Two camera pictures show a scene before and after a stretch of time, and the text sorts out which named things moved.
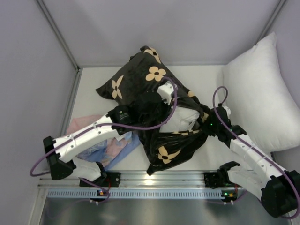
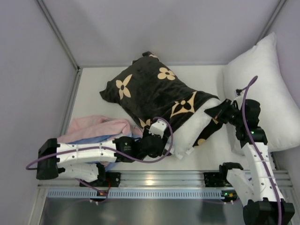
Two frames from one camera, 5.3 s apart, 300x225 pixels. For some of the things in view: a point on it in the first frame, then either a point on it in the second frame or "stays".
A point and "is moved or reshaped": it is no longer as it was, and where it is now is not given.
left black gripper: [162, 108] to [166, 146]
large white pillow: [259, 101] stays
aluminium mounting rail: [136, 180] stays
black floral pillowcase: [142, 72] is moved or reshaped
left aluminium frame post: [60, 37] stays
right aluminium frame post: [272, 20] stays
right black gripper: [207, 125] to [225, 112]
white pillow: [182, 119] to [182, 139]
